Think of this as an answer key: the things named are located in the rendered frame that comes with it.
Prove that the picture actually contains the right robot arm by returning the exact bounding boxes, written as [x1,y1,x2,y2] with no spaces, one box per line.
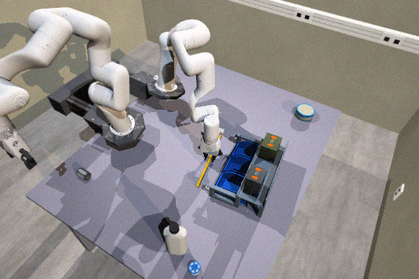
[0,8,135,142]

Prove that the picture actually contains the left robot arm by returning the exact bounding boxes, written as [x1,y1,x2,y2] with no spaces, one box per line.
[153,20,224,143]

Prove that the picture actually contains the white bottle with black cap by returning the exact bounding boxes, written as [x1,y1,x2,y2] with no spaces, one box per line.
[163,223,188,255]

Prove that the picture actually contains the grey metal rack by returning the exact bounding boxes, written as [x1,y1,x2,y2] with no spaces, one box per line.
[206,133,289,217]

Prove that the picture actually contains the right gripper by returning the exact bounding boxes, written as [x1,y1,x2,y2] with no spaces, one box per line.
[0,127,37,170]

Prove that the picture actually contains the blue open bin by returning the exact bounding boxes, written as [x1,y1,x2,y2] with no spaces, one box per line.
[231,141,259,160]
[223,156,252,177]
[214,172,247,205]

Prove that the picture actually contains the round blue and cream tin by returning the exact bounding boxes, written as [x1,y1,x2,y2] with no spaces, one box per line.
[295,103,315,121]

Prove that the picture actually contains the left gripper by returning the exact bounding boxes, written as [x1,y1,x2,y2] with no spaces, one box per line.
[198,137,223,162]

